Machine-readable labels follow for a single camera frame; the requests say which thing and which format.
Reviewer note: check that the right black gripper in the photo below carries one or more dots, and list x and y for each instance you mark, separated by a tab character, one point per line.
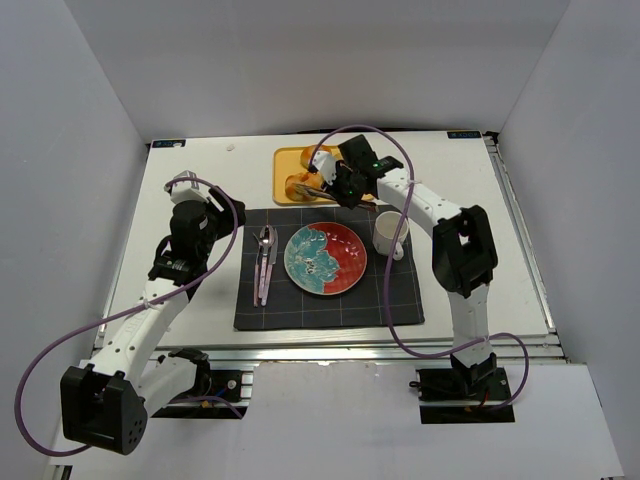
340	182

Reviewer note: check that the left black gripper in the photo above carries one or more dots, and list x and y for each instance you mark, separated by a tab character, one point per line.
226	206

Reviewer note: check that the metal serving tongs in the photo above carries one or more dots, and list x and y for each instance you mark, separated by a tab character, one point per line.
315	193

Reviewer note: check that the striped round bun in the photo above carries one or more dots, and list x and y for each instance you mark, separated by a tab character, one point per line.
295	182

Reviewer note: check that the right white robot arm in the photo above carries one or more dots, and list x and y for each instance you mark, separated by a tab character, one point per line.
463	249

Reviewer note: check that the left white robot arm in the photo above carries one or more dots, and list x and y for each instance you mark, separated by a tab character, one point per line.
107	403

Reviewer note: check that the white ceramic mug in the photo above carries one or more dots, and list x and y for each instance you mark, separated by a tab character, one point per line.
389	235

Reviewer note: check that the red and teal plate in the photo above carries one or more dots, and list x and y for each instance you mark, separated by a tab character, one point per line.
325	258

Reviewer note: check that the yellow plastic tray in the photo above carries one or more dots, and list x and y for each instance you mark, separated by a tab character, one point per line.
286	161

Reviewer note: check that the dark checked placemat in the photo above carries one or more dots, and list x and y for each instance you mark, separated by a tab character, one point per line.
289	307

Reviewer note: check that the left blue corner label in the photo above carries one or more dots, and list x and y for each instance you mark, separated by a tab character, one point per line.
168	143

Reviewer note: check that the blue corner label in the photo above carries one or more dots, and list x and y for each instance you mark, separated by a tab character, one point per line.
464	134
168	143

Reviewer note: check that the right blue corner label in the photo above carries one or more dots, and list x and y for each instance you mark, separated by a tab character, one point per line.
464	134

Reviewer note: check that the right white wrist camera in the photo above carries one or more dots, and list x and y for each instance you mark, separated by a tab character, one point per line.
324	163

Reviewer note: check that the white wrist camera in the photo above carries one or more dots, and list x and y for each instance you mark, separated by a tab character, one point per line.
185	189
324	163

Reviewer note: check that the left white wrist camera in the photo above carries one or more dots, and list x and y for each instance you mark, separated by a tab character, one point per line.
185	189

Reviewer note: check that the pink handled spoon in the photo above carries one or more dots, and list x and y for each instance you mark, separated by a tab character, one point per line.
264	264

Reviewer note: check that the ring donut bread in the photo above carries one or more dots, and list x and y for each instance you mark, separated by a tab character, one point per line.
306	155

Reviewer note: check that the pink handled knife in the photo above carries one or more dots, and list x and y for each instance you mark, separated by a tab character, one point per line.
272	257

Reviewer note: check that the pink handled fork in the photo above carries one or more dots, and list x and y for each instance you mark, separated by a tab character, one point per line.
257	265

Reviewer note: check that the aluminium table frame rail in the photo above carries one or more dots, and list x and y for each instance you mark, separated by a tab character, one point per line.
540	349

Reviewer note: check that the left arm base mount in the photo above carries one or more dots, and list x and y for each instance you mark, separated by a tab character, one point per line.
215	393

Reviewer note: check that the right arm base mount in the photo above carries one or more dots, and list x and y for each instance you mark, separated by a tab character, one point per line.
445	399

